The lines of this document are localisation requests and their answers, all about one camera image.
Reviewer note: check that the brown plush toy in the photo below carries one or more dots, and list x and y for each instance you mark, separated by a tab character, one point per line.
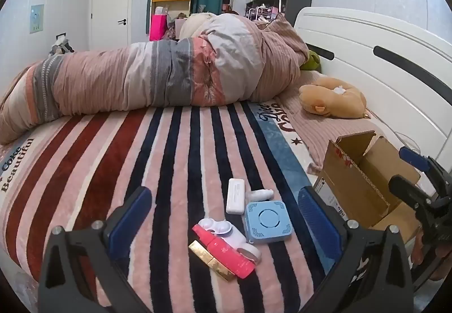
339	101

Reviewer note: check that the pink gift bag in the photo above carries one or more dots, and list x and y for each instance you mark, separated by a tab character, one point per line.
158	27

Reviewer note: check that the small wall poster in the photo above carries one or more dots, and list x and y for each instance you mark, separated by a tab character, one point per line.
36	18

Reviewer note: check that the green plush toy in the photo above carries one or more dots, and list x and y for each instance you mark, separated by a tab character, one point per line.
312	60

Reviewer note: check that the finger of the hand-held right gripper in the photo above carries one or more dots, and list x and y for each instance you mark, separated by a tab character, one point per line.
406	189
411	157

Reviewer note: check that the white door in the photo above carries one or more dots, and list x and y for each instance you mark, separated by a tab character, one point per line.
111	9

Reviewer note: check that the gold rectangular box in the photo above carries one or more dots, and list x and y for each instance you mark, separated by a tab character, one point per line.
211	259

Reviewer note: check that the white bed headboard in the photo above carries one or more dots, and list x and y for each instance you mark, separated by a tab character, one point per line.
370	37

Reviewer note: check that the small white bottle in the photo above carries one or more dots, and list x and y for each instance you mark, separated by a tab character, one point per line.
260	195

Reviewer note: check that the brown cardboard box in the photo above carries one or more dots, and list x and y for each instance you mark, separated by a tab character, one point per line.
363	185

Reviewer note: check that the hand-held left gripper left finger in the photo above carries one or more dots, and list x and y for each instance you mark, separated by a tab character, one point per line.
130	224

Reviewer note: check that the white tape roll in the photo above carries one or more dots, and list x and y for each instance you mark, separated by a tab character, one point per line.
251	252

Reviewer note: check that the blue square device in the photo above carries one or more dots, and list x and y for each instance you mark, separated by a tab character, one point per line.
268	221

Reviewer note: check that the black white patterned cloth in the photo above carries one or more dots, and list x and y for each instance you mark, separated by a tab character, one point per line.
363	269

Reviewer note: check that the white round container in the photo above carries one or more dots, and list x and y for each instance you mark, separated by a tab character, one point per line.
221	228

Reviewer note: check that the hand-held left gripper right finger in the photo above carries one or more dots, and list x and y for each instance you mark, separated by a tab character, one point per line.
317	217

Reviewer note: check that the dark bag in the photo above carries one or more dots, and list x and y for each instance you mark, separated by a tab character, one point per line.
61	46

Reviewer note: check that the pink grey striped quilt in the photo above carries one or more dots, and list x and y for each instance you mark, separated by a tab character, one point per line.
141	76

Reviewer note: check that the striped printed blanket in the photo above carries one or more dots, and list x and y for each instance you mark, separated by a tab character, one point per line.
176	164

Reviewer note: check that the white rectangular case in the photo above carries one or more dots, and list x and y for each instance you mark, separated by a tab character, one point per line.
236	195

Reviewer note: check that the pink bottle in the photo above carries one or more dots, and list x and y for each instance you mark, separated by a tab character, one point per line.
226	252

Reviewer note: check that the person's right hand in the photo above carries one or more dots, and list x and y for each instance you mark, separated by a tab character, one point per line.
418	246

